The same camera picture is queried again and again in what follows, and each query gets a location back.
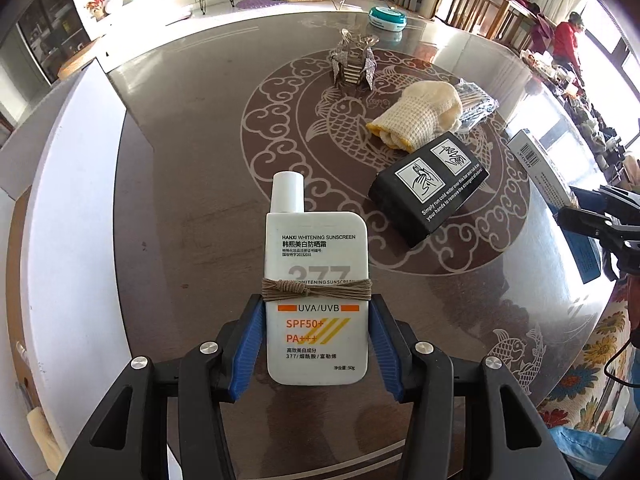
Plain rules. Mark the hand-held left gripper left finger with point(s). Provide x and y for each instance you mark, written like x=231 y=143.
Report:
x=247 y=350

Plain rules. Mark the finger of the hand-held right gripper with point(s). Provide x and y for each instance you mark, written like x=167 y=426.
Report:
x=590 y=198
x=600 y=227

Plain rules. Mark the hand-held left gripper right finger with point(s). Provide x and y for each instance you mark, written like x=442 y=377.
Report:
x=385 y=345

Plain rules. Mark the blue and white box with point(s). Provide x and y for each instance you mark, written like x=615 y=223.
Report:
x=542 y=170

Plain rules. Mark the white sunscreen bottle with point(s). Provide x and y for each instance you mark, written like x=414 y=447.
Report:
x=317 y=240

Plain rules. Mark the rhinestone hair claw clip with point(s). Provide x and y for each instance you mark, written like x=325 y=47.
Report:
x=352 y=62

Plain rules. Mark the teal round container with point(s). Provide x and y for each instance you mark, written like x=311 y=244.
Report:
x=387 y=17

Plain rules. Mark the brown elastic band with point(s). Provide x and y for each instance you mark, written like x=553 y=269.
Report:
x=300 y=287

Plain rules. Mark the floral printed cloth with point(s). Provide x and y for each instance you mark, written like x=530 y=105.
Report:
x=600 y=360

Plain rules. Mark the black box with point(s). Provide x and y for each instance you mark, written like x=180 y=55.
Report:
x=430 y=195

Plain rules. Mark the dark red garment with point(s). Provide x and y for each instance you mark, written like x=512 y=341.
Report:
x=537 y=25

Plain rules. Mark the cream waffle cloth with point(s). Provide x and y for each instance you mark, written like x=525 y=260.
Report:
x=420 y=110

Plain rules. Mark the light blue cloth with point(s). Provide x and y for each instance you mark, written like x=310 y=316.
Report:
x=590 y=452

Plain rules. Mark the wooden chair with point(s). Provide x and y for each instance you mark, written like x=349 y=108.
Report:
x=480 y=5

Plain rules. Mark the purple round rug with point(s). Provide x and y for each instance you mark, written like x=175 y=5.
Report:
x=255 y=2

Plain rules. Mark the glass display cabinet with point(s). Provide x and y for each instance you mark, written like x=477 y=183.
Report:
x=50 y=35

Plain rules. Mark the red flower plant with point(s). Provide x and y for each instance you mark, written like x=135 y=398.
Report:
x=97 y=2

